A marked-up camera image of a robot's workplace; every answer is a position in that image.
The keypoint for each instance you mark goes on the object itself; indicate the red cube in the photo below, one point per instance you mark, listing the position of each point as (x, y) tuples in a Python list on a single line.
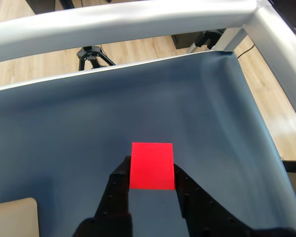
[(151, 165)]

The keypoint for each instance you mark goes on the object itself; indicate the black silver stand leg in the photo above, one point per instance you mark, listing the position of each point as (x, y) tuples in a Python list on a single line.
[(204, 39)]

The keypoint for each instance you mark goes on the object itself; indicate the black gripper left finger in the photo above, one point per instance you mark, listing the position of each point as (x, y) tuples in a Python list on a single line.
[(113, 202)]

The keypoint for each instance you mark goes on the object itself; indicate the dark blue table mat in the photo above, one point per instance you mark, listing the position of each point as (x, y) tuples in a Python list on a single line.
[(113, 111)]

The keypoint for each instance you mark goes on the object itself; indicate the small black cabinet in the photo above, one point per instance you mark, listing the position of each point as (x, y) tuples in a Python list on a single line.
[(185, 40)]

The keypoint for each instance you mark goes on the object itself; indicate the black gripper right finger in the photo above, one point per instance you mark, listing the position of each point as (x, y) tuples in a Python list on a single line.
[(202, 212)]

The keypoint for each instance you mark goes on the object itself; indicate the black tripod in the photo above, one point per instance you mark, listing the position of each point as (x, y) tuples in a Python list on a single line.
[(88, 53)]

